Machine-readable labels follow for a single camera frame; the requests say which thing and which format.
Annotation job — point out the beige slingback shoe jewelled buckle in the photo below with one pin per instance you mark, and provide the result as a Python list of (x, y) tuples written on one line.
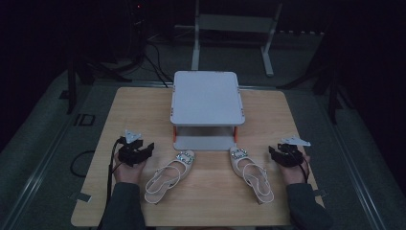
[(185, 160), (238, 160)]

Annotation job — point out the person's right hand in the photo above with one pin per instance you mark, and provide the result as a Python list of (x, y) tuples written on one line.
[(295, 174)]

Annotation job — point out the grey shoe rack orange posts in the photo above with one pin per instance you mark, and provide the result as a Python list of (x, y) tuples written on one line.
[(207, 96)]

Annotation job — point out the white metal stand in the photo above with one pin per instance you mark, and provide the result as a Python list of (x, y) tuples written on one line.
[(195, 41)]

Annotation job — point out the grey tape piece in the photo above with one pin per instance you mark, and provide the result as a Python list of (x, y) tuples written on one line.
[(320, 192), (84, 197)]

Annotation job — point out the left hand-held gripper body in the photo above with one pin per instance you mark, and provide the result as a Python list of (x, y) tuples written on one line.
[(129, 155)]

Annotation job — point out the person's left hand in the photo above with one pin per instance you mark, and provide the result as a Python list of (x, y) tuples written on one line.
[(129, 174)]

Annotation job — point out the dark equipment tower red light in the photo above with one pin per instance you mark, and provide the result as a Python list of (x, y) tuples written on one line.
[(137, 28)]

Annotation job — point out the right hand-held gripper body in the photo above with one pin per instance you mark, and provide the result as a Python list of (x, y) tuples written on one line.
[(292, 155)]

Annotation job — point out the black metal stand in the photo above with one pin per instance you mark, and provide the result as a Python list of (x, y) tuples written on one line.
[(72, 86), (333, 96)]

